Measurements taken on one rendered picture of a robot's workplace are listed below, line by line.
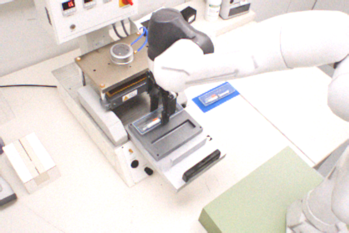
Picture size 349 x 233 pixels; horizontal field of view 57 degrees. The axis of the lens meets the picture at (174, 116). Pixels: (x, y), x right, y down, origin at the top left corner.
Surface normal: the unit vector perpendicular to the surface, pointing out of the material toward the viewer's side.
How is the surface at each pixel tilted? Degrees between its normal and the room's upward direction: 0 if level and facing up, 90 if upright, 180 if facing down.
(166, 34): 86
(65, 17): 90
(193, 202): 0
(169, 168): 0
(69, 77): 0
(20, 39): 90
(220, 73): 89
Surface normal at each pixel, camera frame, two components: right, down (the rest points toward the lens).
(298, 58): -0.47, 0.77
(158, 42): -0.22, 0.73
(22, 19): 0.59, 0.66
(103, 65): 0.08, -0.61
